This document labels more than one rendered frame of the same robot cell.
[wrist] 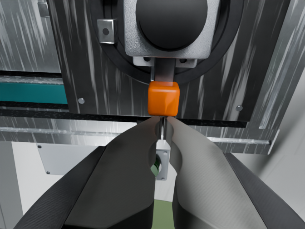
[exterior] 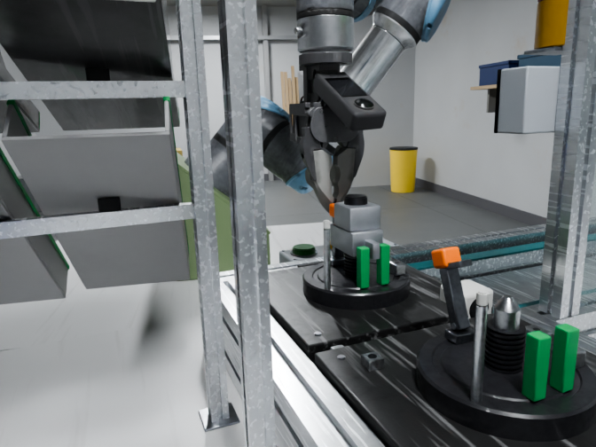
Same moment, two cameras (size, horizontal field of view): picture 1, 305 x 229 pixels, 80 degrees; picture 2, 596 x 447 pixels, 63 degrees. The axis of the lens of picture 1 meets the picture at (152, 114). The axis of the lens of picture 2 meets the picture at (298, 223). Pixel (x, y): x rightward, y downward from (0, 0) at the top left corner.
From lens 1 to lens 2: 61 cm
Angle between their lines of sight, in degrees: 50
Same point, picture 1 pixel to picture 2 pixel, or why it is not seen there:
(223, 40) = (309, 276)
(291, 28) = not seen: hidden behind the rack
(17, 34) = not seen: hidden behind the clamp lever
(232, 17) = (312, 281)
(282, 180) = (113, 313)
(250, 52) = (279, 292)
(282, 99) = (224, 292)
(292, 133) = (136, 341)
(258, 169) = (152, 313)
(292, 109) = (152, 354)
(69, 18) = (415, 276)
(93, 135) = not seen: hidden behind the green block
